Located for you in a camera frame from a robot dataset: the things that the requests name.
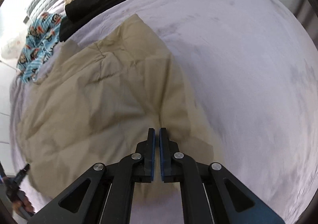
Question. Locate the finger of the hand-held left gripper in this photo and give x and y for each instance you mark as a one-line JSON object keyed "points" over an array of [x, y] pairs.
{"points": [[23, 171]]}

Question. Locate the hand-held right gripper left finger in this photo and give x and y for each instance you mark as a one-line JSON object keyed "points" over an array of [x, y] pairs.
{"points": [[149, 147]]}

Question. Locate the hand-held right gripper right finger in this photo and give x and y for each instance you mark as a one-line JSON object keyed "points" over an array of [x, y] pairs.
{"points": [[164, 147]]}

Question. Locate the beige puffer jacket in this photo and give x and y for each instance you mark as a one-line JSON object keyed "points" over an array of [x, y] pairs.
{"points": [[99, 95]]}

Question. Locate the person's left hand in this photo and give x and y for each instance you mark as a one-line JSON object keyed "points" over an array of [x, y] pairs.
{"points": [[26, 204]]}

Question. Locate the lavender bed blanket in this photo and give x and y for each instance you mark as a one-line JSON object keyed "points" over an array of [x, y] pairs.
{"points": [[248, 77]]}

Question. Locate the blue monkey print cloth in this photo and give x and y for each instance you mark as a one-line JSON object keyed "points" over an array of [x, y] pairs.
{"points": [[37, 37]]}

